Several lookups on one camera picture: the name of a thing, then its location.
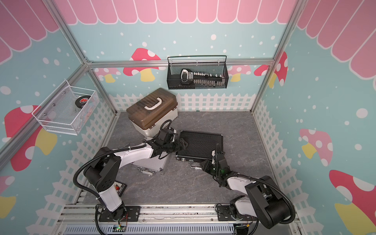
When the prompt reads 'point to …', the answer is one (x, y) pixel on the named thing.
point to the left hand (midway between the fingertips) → (183, 148)
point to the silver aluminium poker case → (153, 165)
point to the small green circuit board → (119, 228)
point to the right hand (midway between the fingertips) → (200, 164)
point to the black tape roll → (81, 101)
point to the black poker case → (200, 146)
